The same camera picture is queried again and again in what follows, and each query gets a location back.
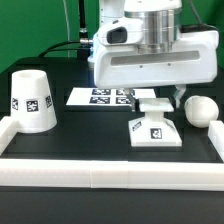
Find black cable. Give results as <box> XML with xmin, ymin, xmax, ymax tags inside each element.
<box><xmin>38</xmin><ymin>37</ymin><xmax>94</xmax><ymax>58</ymax></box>

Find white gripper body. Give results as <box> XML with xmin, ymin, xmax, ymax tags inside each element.
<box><xmin>94</xmin><ymin>17</ymin><xmax>219</xmax><ymax>89</ymax></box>

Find white lamp hood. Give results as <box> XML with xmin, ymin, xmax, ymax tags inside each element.
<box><xmin>11</xmin><ymin>70</ymin><xmax>57</xmax><ymax>133</ymax></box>

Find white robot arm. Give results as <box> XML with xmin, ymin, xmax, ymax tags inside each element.
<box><xmin>93</xmin><ymin>0</ymin><xmax>219</xmax><ymax>111</ymax></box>

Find white lamp bulb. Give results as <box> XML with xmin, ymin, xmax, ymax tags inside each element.
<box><xmin>184</xmin><ymin>96</ymin><xmax>219</xmax><ymax>128</ymax></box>

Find white marker sheet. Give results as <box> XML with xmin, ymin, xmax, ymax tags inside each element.
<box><xmin>65</xmin><ymin>87</ymin><xmax>158</xmax><ymax>108</ymax></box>

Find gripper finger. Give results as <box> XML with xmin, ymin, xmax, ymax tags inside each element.
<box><xmin>126</xmin><ymin>89</ymin><xmax>136</xmax><ymax>111</ymax></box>
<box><xmin>174</xmin><ymin>84</ymin><xmax>186</xmax><ymax>108</ymax></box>

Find white frame wall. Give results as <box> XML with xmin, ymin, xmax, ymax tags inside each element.
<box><xmin>0</xmin><ymin>116</ymin><xmax>224</xmax><ymax>191</ymax></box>

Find white lamp base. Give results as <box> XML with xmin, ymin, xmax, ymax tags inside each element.
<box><xmin>128</xmin><ymin>98</ymin><xmax>182</xmax><ymax>147</ymax></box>

